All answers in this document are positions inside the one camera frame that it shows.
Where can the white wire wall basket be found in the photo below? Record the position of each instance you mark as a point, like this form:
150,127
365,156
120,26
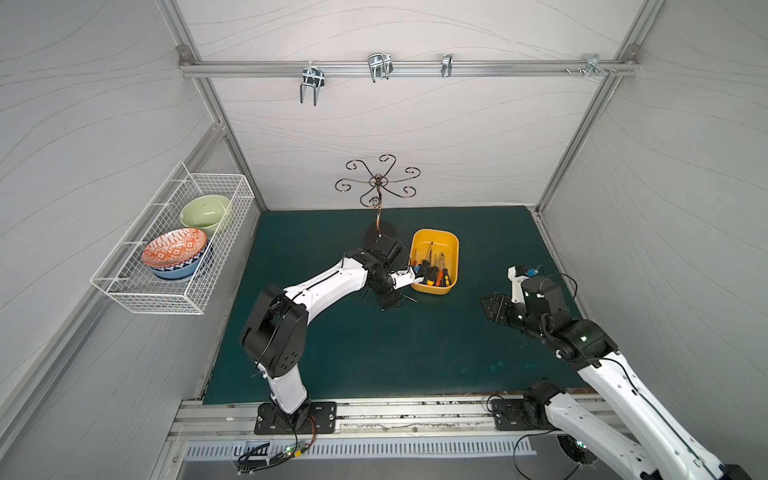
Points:
124,278

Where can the yellow plastic storage box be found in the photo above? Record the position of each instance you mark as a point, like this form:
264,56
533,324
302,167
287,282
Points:
435,253

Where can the black yellow phillips screwdriver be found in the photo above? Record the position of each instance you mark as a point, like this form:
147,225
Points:
446,280

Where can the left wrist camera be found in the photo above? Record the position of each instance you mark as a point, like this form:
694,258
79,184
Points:
388,248

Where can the small metal hook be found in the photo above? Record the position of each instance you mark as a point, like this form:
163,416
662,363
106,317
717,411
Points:
446,65

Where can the copper scroll hook stand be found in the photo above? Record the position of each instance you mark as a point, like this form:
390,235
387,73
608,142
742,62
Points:
376,185

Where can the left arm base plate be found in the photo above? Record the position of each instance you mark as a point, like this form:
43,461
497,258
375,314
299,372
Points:
311,417

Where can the white vent strip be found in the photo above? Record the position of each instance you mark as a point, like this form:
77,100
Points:
368,448

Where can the blue bowl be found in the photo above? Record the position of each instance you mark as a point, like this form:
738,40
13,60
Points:
179,271

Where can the aluminium wall rail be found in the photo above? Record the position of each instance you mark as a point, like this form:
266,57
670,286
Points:
402,69

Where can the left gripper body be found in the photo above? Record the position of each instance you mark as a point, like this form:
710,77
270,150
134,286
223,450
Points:
389,298

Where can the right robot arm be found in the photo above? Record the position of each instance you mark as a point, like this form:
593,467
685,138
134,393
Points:
657,447

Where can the metal double hook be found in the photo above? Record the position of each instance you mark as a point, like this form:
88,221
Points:
313,79

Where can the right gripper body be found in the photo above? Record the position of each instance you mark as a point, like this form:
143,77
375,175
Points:
504,309

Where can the green ceramic bowl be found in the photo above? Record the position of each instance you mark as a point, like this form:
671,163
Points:
210,213

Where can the metal peg hook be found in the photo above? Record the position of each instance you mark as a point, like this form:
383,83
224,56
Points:
592,67

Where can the orange patterned bowl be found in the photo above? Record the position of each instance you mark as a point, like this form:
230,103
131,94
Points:
174,247

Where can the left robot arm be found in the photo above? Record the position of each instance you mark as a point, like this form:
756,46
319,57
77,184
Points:
275,333

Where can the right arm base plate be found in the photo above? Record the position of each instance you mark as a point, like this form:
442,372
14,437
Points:
510,414

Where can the metal loop hook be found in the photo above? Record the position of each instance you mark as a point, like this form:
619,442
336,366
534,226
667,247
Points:
380,66

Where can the black round fan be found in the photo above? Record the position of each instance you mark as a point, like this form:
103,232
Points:
576,450

